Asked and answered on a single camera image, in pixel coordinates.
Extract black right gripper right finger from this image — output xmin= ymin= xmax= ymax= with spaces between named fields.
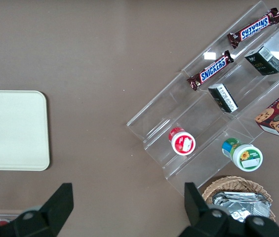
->
xmin=178 ymin=182 xmax=231 ymax=237

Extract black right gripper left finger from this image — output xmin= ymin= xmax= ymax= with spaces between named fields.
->
xmin=13 ymin=182 xmax=75 ymax=237

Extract light oval wicker basket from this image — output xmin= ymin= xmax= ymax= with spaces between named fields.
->
xmin=201 ymin=175 xmax=277 ymax=223

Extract cream rectangular tray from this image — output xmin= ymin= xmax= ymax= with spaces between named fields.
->
xmin=0 ymin=90 xmax=50 ymax=171

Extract silver foil packets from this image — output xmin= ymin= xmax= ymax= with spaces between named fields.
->
xmin=212 ymin=191 xmax=271 ymax=223

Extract green lidded yoghurt cup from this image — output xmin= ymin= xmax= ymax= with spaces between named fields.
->
xmin=221 ymin=137 xmax=264 ymax=172

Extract red lidded yoghurt cup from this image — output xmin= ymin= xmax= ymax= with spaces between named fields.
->
xmin=167 ymin=127 xmax=196 ymax=156

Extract clear acrylic stepped shelf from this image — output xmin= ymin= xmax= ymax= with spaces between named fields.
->
xmin=126 ymin=0 xmax=279 ymax=196

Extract small black carton box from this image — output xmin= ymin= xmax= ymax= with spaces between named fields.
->
xmin=244 ymin=45 xmax=279 ymax=76
xmin=207 ymin=83 xmax=239 ymax=114

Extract brown Snickers bar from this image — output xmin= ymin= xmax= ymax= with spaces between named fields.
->
xmin=187 ymin=50 xmax=235 ymax=91
xmin=227 ymin=7 xmax=279 ymax=49

